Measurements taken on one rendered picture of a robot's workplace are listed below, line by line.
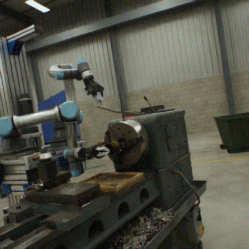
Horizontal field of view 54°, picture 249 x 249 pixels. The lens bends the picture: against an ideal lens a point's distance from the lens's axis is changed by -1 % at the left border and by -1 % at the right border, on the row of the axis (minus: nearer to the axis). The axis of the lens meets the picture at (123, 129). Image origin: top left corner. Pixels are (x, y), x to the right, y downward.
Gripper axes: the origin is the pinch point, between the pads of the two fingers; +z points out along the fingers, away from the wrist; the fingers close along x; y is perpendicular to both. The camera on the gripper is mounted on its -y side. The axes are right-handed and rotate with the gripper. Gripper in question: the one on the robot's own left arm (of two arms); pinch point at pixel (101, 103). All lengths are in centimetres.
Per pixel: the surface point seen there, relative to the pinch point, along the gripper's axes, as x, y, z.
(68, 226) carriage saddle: 15, 74, 58
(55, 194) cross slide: 2, 64, 45
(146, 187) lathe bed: 5, 0, 64
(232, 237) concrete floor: 5, -94, 148
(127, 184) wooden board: 11, 24, 56
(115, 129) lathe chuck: 0.4, -1.7, 20.8
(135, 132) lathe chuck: 14.4, -1.7, 28.8
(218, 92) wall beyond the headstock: -134, -999, -73
